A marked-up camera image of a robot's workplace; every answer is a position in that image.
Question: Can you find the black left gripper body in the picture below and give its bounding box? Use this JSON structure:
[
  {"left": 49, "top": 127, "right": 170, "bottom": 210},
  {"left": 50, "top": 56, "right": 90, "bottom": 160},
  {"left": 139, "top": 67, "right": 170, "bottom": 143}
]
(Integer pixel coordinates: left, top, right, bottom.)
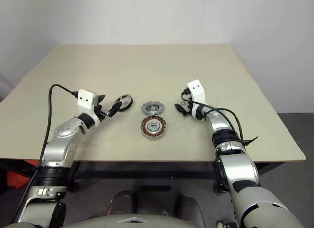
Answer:
[{"left": 95, "top": 101, "right": 111, "bottom": 120}]

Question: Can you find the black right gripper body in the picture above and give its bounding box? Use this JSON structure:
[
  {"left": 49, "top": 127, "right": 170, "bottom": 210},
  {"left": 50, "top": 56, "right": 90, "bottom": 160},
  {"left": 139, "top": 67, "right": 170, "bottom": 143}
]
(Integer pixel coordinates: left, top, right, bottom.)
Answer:
[{"left": 183, "top": 95, "right": 194, "bottom": 116}]

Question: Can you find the grey gear disc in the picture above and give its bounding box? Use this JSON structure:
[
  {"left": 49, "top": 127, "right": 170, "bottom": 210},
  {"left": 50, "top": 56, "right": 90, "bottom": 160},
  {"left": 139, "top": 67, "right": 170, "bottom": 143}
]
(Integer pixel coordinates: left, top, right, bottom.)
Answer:
[{"left": 141, "top": 101, "right": 164, "bottom": 115}]

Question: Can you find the motor stator with copper windings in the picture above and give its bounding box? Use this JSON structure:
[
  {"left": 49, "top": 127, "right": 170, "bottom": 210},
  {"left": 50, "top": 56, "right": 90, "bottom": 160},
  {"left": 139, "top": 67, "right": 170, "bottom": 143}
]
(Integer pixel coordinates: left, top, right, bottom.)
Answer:
[{"left": 140, "top": 116, "right": 169, "bottom": 140}]

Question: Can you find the dark rounded shape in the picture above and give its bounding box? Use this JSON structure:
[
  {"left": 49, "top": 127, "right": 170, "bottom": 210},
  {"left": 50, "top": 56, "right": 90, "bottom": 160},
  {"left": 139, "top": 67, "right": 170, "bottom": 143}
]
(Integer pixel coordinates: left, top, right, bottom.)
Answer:
[
  {"left": 108, "top": 190, "right": 135, "bottom": 215},
  {"left": 174, "top": 193, "right": 205, "bottom": 217}
]

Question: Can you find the grey robot torso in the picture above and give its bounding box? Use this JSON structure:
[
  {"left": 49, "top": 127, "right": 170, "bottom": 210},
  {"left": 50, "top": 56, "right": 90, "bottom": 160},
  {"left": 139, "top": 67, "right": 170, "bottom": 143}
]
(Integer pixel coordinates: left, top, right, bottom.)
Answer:
[{"left": 0, "top": 209, "right": 246, "bottom": 228}]

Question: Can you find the small white floor object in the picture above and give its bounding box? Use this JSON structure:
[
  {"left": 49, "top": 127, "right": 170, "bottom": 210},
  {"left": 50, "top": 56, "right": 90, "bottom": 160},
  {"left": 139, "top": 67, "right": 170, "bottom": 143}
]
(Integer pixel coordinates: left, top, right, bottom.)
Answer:
[{"left": 217, "top": 220, "right": 237, "bottom": 228}]

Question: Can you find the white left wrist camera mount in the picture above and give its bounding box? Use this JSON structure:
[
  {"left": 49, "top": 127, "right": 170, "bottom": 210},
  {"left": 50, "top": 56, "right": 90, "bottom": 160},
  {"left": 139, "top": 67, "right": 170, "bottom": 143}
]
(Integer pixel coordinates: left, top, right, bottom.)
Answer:
[{"left": 77, "top": 89, "right": 101, "bottom": 123}]

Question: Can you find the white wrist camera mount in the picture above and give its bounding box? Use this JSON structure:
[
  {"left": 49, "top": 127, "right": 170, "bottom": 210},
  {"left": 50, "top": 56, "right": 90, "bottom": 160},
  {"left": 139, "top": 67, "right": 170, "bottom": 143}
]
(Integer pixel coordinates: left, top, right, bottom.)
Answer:
[
  {"left": 77, "top": 89, "right": 101, "bottom": 123},
  {"left": 187, "top": 79, "right": 207, "bottom": 120}
]

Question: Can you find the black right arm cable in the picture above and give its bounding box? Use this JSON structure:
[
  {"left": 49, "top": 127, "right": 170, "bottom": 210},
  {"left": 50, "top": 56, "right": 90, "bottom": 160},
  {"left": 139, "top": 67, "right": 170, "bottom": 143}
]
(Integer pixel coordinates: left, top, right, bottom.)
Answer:
[{"left": 180, "top": 89, "right": 246, "bottom": 144}]

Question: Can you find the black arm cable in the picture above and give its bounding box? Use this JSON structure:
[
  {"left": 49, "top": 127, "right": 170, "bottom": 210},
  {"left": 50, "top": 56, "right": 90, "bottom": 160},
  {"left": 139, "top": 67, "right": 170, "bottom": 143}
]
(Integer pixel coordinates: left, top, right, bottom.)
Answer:
[
  {"left": 12, "top": 84, "right": 79, "bottom": 223},
  {"left": 180, "top": 89, "right": 246, "bottom": 144}
]

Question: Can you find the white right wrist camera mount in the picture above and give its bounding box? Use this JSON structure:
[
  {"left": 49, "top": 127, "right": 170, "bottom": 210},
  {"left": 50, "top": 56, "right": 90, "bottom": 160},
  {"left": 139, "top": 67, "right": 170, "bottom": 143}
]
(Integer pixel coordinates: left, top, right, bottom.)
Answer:
[{"left": 187, "top": 79, "right": 207, "bottom": 120}]

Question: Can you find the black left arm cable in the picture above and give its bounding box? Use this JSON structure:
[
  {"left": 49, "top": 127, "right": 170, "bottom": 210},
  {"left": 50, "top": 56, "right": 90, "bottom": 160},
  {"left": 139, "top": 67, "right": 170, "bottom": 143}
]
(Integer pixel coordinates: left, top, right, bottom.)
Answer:
[{"left": 12, "top": 84, "right": 79, "bottom": 223}]

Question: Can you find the black cable tie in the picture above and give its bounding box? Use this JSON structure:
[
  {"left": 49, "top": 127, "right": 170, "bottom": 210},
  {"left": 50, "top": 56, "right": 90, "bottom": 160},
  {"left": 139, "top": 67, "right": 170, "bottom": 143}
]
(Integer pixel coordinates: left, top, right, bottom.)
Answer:
[{"left": 241, "top": 136, "right": 259, "bottom": 146}]

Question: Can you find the black table frame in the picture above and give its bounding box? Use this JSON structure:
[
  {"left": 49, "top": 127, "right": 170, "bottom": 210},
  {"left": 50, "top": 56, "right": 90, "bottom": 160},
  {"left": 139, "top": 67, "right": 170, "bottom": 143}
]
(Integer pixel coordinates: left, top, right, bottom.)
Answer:
[{"left": 0, "top": 158, "right": 307, "bottom": 195}]

